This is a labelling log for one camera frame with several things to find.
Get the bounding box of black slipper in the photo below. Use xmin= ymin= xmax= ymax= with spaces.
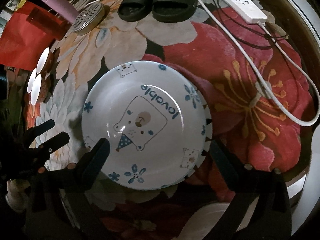
xmin=152 ymin=0 xmax=197 ymax=23
xmin=118 ymin=0 xmax=153 ymax=22

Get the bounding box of white power strip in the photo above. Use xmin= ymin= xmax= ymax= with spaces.
xmin=223 ymin=0 xmax=267 ymax=24

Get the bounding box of red-brown bowl white inside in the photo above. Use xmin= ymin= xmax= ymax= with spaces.
xmin=36 ymin=47 xmax=54 ymax=74

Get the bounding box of white power cable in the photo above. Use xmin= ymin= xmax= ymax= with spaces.
xmin=83 ymin=0 xmax=320 ymax=127

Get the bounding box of white plate leaf rim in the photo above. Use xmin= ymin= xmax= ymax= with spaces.
xmin=188 ymin=88 xmax=213 ymax=177

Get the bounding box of red box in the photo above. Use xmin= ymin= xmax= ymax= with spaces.
xmin=1 ymin=2 xmax=68 ymax=70

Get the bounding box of person's left hand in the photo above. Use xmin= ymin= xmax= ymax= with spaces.
xmin=5 ymin=179 xmax=30 ymax=212

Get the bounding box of floral patterned rug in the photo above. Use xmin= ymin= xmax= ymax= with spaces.
xmin=26 ymin=0 xmax=314 ymax=211

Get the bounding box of black slipper left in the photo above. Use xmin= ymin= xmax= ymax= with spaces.
xmin=118 ymin=0 xmax=153 ymax=22

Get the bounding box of thin black cable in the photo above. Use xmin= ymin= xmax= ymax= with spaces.
xmin=195 ymin=0 xmax=292 ymax=51

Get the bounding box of white lovable bear plate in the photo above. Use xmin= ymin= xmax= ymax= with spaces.
xmin=81 ymin=61 xmax=210 ymax=191

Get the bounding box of pink cylindrical bottle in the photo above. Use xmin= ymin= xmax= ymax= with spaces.
xmin=41 ymin=0 xmax=79 ymax=24

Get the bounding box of black slipper right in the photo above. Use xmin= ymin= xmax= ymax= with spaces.
xmin=152 ymin=0 xmax=197 ymax=23

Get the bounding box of round metal perforated tin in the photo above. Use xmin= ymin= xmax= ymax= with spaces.
xmin=71 ymin=3 xmax=105 ymax=36

